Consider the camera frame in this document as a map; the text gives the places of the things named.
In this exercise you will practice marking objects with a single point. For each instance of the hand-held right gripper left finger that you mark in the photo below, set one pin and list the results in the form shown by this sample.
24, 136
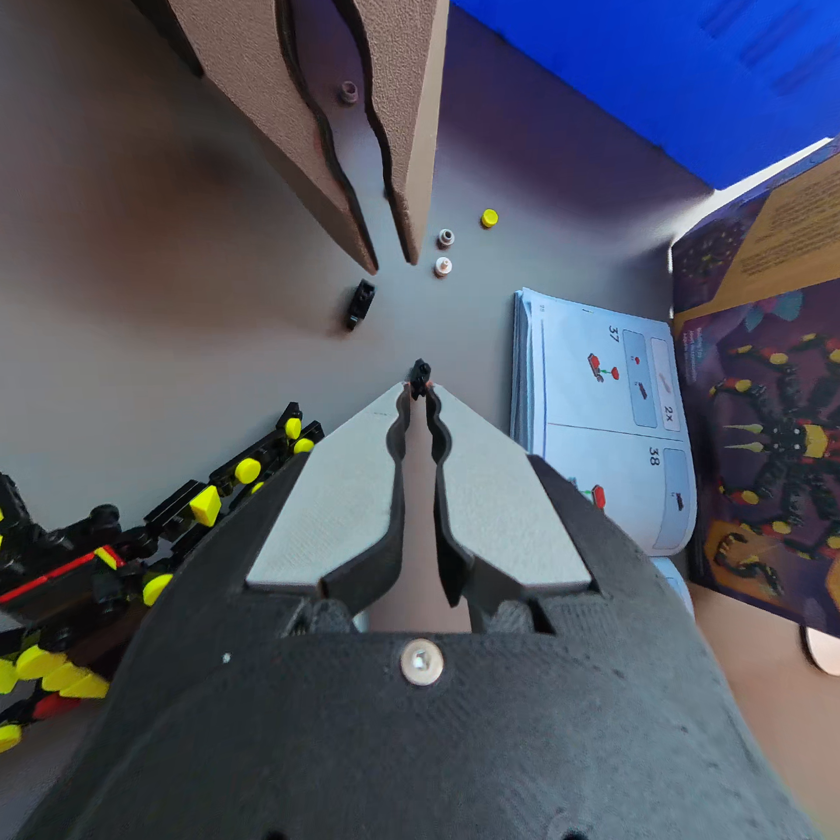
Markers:
341, 505

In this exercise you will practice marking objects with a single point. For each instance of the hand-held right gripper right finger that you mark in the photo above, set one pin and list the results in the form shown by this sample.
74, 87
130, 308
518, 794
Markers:
505, 518

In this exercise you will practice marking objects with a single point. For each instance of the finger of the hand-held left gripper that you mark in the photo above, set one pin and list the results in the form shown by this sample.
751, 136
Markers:
407, 79
262, 79

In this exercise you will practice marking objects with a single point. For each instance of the dark brown round lego stud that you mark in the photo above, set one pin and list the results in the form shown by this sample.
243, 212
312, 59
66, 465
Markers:
349, 92

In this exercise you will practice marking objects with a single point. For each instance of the black lego clip piece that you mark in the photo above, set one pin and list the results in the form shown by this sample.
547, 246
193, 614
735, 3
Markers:
418, 377
359, 304

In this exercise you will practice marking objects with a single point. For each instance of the lego instruction booklet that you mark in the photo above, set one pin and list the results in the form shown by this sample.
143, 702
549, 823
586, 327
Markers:
590, 394

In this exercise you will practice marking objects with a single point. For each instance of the yellow round lego stud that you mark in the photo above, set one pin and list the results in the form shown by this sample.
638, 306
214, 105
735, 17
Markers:
489, 218

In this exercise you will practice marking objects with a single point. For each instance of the grey round lego stud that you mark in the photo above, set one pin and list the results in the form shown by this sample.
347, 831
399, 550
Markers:
446, 237

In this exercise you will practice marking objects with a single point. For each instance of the tan round lego stud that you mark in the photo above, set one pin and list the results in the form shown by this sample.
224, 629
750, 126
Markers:
443, 266

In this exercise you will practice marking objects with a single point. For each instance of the lego spider model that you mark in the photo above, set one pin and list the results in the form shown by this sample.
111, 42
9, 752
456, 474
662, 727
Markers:
79, 564

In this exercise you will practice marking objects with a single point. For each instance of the lego set cardboard box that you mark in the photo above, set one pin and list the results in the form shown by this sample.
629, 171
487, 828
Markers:
768, 426

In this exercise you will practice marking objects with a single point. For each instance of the blue plastic bin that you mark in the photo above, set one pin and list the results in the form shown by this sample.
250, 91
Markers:
656, 72

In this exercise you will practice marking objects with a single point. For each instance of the pale stand base plate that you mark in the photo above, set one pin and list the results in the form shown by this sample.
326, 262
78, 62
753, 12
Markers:
821, 649

